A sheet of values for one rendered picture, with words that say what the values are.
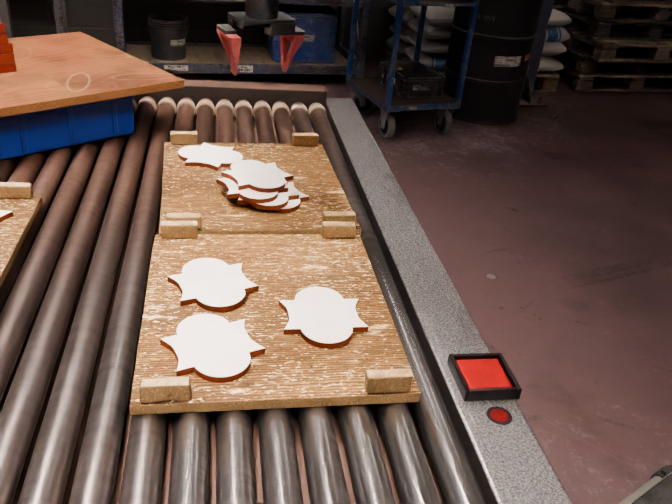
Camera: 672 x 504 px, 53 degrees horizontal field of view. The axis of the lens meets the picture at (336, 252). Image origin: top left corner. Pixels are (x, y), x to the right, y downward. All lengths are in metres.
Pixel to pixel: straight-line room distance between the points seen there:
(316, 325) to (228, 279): 0.17
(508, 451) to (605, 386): 1.74
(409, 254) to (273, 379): 0.43
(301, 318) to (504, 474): 0.34
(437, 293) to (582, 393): 1.47
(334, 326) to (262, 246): 0.25
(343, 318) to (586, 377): 1.73
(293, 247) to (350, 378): 0.33
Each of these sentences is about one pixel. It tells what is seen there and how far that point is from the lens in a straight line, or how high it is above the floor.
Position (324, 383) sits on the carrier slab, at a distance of 0.86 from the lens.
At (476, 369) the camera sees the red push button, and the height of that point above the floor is 0.93.
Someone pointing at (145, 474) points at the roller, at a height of 0.92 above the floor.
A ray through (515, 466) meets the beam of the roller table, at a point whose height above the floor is 0.91.
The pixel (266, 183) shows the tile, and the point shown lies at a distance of 1.26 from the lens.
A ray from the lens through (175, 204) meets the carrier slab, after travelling 1.26.
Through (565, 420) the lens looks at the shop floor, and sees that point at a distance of 2.38.
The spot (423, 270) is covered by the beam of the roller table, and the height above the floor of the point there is 0.92.
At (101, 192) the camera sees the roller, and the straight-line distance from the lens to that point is 1.37.
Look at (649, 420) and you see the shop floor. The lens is 2.52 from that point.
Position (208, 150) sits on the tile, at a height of 0.95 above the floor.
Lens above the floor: 1.50
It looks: 30 degrees down
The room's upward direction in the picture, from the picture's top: 6 degrees clockwise
